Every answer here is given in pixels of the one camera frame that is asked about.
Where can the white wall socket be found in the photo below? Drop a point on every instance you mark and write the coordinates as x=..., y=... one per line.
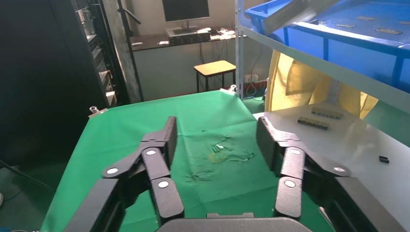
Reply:
x=251, y=78

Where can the white paper sheet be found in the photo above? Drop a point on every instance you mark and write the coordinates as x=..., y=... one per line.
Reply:
x=163, y=42

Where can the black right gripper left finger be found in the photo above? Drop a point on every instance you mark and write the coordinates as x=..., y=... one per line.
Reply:
x=160, y=160

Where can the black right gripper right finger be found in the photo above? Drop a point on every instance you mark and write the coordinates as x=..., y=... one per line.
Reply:
x=288, y=166

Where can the green table cloth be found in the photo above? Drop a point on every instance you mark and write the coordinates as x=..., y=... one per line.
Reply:
x=208, y=121

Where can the white desk clutter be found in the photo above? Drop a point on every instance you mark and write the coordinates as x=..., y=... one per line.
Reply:
x=222, y=33

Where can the white perforated shelf post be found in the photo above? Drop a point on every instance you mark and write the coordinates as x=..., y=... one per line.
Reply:
x=239, y=48

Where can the olive metal connector strip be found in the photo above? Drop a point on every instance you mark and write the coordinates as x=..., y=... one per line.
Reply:
x=313, y=123
x=326, y=113

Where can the black equipment rack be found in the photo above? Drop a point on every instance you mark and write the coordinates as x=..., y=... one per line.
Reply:
x=96, y=48

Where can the yellow woven bag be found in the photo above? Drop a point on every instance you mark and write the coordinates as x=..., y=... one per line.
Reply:
x=288, y=86

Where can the white monitor stand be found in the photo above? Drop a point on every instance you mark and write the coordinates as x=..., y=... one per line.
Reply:
x=182, y=31

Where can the wooden stool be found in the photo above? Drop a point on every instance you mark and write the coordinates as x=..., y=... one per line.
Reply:
x=214, y=68

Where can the silver stamped sheet metal part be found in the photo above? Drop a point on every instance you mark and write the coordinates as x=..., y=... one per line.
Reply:
x=298, y=14

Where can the black equipment box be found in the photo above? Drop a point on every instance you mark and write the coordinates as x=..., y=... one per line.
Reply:
x=189, y=39

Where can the office desk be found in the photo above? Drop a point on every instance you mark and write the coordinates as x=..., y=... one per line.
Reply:
x=173, y=73

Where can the grey leaning board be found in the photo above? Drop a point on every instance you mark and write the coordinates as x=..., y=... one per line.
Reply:
x=120, y=48

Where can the black computer monitor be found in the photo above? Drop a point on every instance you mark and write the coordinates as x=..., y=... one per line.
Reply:
x=185, y=9

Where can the beige tape strip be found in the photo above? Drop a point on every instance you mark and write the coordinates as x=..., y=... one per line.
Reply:
x=345, y=25
x=366, y=18
x=404, y=22
x=388, y=31

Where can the small black plastic piece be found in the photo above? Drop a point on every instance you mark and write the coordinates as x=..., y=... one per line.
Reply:
x=384, y=159

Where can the white metal shelf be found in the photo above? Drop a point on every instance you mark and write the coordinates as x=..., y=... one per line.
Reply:
x=368, y=86

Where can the silver binder clip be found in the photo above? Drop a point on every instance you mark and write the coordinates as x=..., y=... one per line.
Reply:
x=96, y=112
x=231, y=89

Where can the small white desk device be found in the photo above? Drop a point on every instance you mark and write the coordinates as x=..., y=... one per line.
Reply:
x=137, y=44

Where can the blue plastic bin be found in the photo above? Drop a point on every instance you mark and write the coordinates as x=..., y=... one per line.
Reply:
x=352, y=51

